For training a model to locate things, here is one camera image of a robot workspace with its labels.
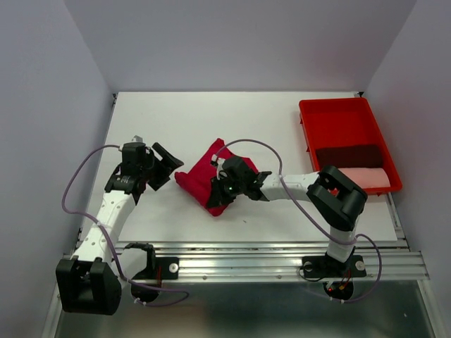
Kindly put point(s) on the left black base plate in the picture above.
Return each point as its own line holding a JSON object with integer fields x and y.
{"x": 162, "y": 269}

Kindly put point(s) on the pink rolled t-shirt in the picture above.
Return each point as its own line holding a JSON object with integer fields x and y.
{"x": 367, "y": 178}

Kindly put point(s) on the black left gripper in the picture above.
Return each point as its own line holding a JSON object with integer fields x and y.
{"x": 168, "y": 163}

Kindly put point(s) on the red plastic bin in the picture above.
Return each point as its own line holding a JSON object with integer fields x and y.
{"x": 345, "y": 122}

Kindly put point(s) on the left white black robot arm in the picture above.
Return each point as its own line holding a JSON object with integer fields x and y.
{"x": 93, "y": 278}

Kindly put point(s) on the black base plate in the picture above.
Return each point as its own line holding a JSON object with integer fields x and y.
{"x": 162, "y": 269}
{"x": 315, "y": 267}

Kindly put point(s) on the red t-shirt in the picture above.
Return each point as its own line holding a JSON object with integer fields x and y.
{"x": 197, "y": 181}

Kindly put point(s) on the dark maroon rolled t-shirt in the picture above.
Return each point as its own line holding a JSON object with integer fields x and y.
{"x": 357, "y": 156}

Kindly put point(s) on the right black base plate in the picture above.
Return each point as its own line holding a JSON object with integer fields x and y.
{"x": 315, "y": 267}

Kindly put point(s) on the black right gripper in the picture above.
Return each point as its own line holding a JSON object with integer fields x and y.
{"x": 217, "y": 198}

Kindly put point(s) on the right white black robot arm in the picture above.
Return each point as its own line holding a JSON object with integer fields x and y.
{"x": 334, "y": 195}

